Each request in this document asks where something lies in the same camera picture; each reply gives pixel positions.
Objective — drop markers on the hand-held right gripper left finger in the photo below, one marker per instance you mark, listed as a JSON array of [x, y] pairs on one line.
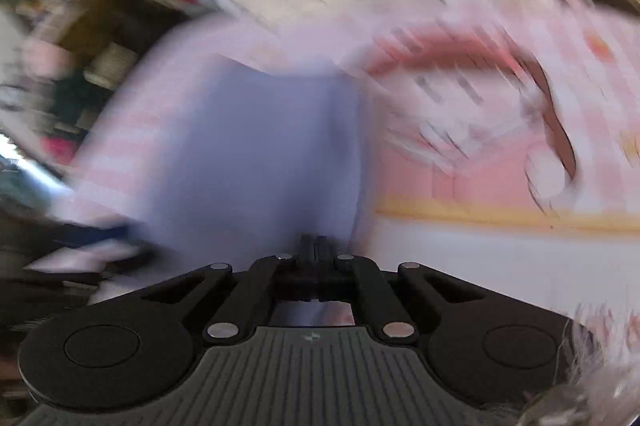
[[260, 291]]

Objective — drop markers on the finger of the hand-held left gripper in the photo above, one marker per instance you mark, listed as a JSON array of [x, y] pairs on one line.
[[60, 281], [107, 237]]

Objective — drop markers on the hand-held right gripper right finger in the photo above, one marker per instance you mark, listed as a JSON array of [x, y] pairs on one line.
[[372, 296]]

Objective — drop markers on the pink checked desk mat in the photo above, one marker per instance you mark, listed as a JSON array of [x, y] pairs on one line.
[[475, 131]]

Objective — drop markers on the purple and mauve sweater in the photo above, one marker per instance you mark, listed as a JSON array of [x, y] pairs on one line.
[[250, 156]]

